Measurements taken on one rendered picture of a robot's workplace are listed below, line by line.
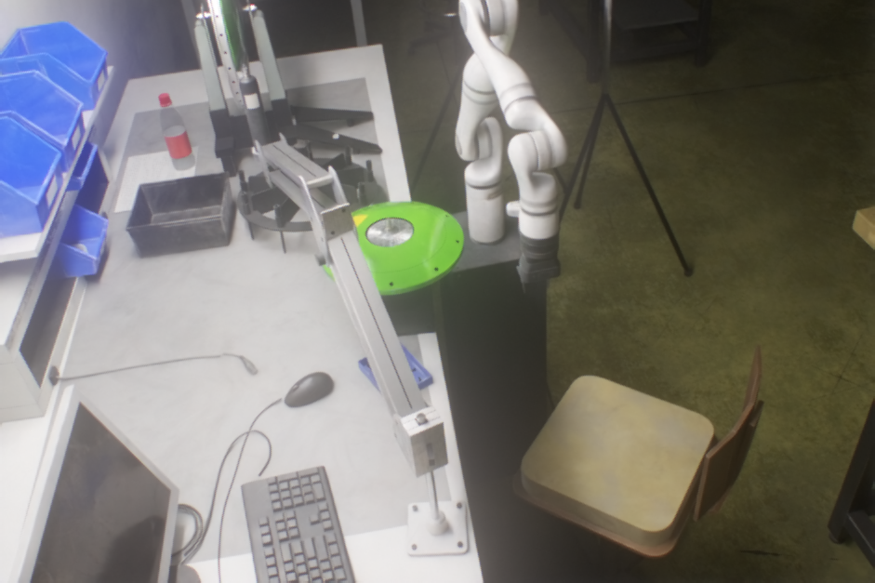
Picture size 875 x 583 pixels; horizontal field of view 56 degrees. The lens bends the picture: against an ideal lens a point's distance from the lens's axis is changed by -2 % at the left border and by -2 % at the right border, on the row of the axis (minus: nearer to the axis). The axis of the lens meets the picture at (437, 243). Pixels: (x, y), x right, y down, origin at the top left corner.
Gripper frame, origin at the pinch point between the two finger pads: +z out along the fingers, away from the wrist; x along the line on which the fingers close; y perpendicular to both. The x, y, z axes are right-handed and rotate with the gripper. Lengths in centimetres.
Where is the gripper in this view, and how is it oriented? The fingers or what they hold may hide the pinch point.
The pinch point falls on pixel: (536, 289)
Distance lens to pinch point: 172.4
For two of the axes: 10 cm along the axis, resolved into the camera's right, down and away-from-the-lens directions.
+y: 2.1, 5.8, -7.9
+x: 9.7, -1.9, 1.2
